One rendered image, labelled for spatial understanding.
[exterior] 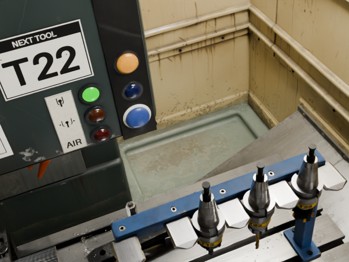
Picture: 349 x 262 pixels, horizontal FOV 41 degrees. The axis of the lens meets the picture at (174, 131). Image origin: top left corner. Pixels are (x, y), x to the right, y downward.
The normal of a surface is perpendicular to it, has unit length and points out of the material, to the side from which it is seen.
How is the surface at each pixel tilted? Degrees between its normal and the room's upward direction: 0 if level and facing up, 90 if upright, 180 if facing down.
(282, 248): 0
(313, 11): 91
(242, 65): 90
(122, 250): 0
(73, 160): 90
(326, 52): 90
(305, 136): 24
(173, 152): 0
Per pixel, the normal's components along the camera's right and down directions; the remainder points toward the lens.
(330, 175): -0.09, -0.73
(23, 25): 0.36, 0.60
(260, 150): -0.46, -0.54
